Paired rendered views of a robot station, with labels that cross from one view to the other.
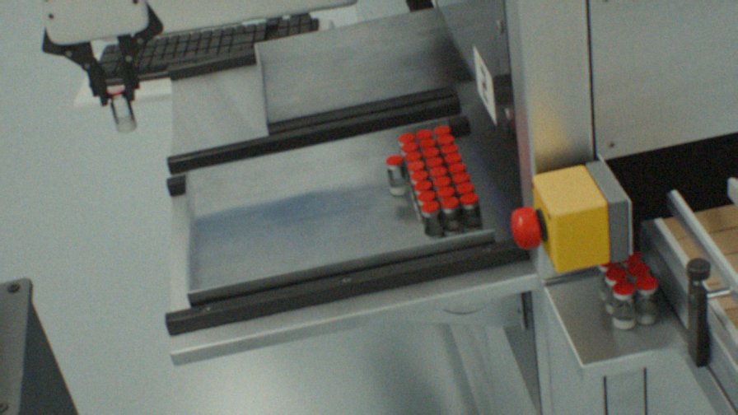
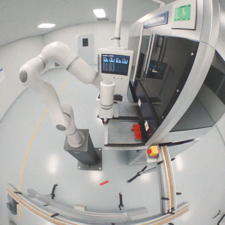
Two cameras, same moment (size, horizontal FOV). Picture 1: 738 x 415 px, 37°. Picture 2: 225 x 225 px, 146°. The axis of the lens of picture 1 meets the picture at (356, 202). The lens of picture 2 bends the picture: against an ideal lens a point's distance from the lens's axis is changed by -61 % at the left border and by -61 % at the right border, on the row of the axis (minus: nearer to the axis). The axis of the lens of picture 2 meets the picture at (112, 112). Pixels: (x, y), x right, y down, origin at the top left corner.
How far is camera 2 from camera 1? 0.66 m
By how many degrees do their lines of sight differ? 13
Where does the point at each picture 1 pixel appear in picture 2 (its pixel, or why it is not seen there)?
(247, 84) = (115, 106)
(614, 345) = (151, 160)
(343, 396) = not seen: hidden behind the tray
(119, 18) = (108, 117)
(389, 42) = (131, 105)
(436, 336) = not seen: hidden behind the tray
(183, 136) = not seen: hidden behind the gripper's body
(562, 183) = (154, 148)
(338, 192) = (125, 128)
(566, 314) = (147, 155)
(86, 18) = (104, 116)
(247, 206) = (114, 127)
